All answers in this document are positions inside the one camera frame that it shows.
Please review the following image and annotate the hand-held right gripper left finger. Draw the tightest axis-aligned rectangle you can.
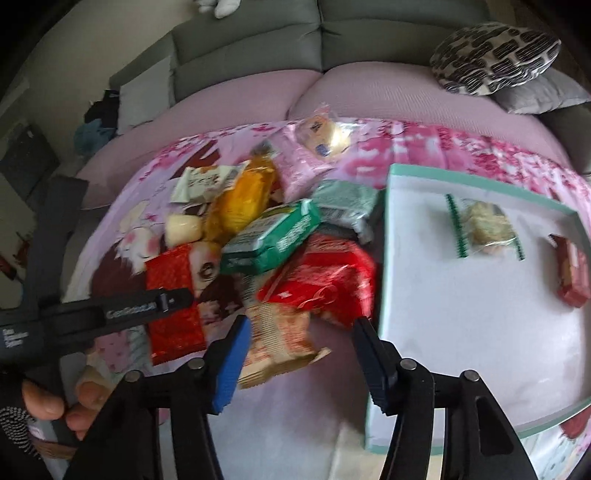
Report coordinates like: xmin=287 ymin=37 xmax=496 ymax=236
xmin=62 ymin=315 xmax=254 ymax=480

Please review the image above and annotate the beige red-printed snack packet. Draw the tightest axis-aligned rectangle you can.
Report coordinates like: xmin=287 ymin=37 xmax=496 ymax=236
xmin=238 ymin=302 xmax=332 ymax=388

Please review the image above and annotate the pink ribbed sofa cover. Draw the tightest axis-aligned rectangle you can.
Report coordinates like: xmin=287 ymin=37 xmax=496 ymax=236
xmin=65 ymin=62 xmax=575 ymax=210

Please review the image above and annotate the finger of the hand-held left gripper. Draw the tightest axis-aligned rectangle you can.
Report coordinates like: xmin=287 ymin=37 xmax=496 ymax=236
xmin=99 ymin=287 xmax=194 ymax=315

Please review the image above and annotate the orange snack packet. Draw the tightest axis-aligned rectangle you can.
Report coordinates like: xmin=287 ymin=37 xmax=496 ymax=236
xmin=203 ymin=143 xmax=282 ymax=243

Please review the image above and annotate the grey-green snack packet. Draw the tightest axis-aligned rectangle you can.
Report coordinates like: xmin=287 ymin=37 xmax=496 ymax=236
xmin=311 ymin=179 xmax=384 ymax=245

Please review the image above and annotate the clear rice cake packet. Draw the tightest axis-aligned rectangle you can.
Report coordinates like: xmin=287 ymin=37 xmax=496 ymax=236
xmin=444 ymin=194 xmax=527 ymax=261

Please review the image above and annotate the grey-green sofa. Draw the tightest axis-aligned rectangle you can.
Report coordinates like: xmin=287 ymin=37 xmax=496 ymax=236
xmin=108 ymin=0 xmax=591 ymax=176

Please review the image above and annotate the dark flat board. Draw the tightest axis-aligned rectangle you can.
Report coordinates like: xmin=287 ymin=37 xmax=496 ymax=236
xmin=0 ymin=122 xmax=61 ymax=201

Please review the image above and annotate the clear yellow cake packet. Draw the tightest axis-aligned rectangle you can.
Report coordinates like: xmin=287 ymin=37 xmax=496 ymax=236
xmin=295 ymin=104 xmax=356 ymax=160

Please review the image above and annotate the white box with teal rim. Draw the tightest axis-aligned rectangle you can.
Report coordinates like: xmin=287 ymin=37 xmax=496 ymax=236
xmin=364 ymin=164 xmax=591 ymax=450

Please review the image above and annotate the small cream snack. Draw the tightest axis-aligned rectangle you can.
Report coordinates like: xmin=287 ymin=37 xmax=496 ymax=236
xmin=165 ymin=213 xmax=205 ymax=247

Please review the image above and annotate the grey and white plush toy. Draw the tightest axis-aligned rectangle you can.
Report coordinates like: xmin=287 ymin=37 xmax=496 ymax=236
xmin=193 ymin=0 xmax=241 ymax=19

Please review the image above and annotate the person's left hand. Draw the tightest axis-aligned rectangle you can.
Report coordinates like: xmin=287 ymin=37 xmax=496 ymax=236
xmin=21 ymin=366 xmax=116 ymax=441

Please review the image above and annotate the pile of dark clothes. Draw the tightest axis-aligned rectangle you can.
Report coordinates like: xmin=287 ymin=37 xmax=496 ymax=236
xmin=74 ymin=90 xmax=121 ymax=155

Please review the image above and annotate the black and white patterned cushion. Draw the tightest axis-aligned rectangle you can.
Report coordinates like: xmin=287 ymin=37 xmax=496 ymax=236
xmin=429 ymin=21 xmax=561 ymax=97

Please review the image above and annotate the pink snack packet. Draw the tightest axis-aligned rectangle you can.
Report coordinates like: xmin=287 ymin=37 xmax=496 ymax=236
xmin=268 ymin=124 xmax=340 ymax=199

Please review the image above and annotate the light grey cushion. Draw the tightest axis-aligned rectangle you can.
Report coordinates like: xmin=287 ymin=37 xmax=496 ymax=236
xmin=117 ymin=58 xmax=174 ymax=134

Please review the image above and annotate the red printed snack packet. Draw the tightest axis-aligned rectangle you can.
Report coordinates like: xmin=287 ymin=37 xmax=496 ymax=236
xmin=254 ymin=233 xmax=377 ymax=326

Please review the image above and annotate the plain red snack packet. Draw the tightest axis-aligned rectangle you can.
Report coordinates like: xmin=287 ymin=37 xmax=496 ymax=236
xmin=145 ymin=244 xmax=208 ymax=365

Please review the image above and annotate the small red snack packet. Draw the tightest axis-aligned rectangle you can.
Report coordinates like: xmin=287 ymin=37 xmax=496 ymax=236
xmin=547 ymin=234 xmax=591 ymax=308

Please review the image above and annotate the green snack packet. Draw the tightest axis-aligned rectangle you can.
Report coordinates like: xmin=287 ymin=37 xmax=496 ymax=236
xmin=219 ymin=198 xmax=321 ymax=275

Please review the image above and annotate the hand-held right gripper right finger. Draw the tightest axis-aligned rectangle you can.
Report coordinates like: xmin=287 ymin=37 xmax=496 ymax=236
xmin=352 ymin=318 xmax=539 ymax=480

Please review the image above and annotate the pink printed blanket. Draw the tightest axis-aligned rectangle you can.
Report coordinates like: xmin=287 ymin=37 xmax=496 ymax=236
xmin=60 ymin=117 xmax=591 ymax=480

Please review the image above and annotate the white snack packet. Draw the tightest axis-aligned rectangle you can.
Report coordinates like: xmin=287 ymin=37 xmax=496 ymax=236
xmin=170 ymin=164 xmax=250 ymax=205

